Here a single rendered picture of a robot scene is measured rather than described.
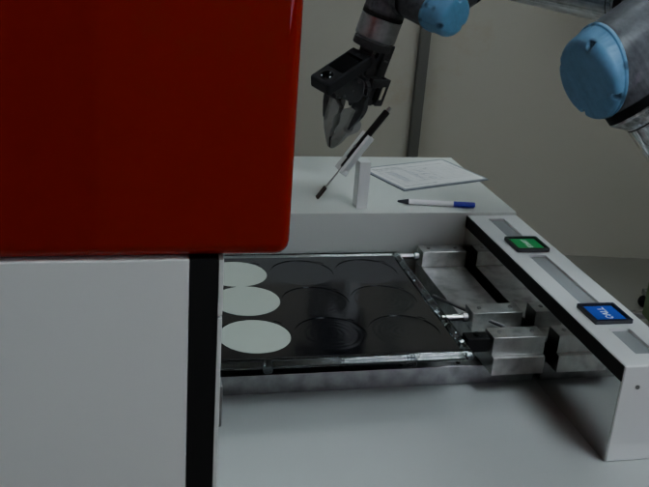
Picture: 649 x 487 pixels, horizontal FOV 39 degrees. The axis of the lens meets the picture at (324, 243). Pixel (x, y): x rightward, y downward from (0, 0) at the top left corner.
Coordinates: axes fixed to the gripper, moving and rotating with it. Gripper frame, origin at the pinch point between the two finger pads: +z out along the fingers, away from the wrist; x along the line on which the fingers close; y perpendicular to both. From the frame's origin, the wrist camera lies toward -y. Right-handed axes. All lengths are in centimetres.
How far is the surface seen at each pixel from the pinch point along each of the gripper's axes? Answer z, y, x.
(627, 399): 1, -29, -72
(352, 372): 16, -36, -39
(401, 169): 3.7, 18.1, -6.8
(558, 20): -18, 233, 60
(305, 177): 8.7, 0.0, 2.5
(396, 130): 47, 200, 94
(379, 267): 10.8, -12.5, -25.2
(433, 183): 2.0, 15.1, -15.8
